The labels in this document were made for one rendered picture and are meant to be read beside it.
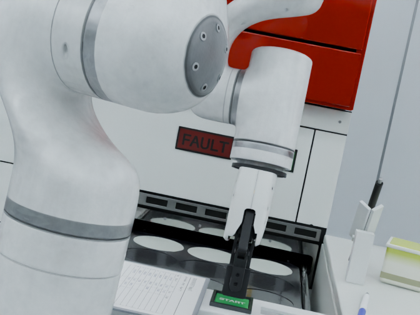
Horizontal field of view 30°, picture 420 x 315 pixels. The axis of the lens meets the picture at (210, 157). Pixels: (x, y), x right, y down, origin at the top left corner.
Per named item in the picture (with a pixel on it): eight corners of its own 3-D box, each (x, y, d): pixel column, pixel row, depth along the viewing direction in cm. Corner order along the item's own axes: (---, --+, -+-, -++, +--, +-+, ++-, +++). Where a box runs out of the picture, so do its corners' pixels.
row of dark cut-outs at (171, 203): (112, 197, 165) (114, 186, 165) (319, 240, 162) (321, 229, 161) (112, 198, 164) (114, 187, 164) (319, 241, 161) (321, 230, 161)
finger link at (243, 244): (249, 192, 103) (244, 219, 107) (240, 235, 97) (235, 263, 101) (258, 193, 103) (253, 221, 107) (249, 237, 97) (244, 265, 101)
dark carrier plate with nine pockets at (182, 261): (132, 232, 160) (133, 229, 160) (298, 267, 158) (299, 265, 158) (90, 277, 126) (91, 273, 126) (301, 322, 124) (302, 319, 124)
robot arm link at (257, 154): (234, 144, 111) (230, 165, 110) (232, 137, 102) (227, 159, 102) (292, 155, 110) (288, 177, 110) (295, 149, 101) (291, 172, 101)
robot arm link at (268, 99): (224, 135, 102) (293, 148, 101) (244, 37, 103) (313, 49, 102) (230, 143, 111) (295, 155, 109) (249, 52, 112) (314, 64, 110)
